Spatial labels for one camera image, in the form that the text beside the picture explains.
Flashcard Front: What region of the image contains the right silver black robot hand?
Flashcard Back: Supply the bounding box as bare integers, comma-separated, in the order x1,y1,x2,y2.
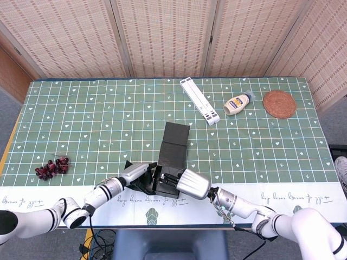
159,168,212,200

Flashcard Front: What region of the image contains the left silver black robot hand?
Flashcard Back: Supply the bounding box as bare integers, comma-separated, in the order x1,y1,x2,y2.
119,161,150,187

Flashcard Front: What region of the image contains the black cardboard box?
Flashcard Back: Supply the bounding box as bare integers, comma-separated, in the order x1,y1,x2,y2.
124,121,190,198

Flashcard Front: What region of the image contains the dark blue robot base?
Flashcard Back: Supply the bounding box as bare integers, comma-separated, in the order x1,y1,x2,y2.
112,229,228,260

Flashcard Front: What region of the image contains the green checked deer tablecloth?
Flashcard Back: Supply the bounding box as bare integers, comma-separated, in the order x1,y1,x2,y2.
0,77,347,228

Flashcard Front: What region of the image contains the dark red grape bunch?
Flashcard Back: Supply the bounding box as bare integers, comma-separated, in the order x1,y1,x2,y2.
34,154,73,181

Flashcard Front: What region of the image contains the white folding stand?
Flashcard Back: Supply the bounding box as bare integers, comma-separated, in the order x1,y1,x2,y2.
179,77,221,126

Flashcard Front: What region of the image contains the cream mayonnaise squeeze bottle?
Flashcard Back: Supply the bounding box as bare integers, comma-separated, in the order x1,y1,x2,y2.
223,90,256,116

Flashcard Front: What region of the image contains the round brown woven coaster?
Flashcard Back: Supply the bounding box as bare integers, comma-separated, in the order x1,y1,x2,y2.
262,90,297,119

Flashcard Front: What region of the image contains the woven bamboo screen panel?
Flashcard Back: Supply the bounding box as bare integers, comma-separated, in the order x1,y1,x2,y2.
0,0,131,79
264,0,347,114
110,0,217,78
203,0,310,78

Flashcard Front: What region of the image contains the grey sneaker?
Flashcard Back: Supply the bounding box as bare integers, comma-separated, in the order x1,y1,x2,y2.
334,156,347,193

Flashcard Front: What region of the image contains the brown wooden door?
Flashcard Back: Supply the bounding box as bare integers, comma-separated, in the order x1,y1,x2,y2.
0,45,36,105

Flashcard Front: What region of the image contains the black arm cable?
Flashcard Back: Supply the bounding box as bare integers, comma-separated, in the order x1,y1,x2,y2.
229,220,268,260

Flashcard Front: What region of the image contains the black floor cable bundle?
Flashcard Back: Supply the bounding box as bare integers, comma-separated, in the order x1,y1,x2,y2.
79,229,117,260

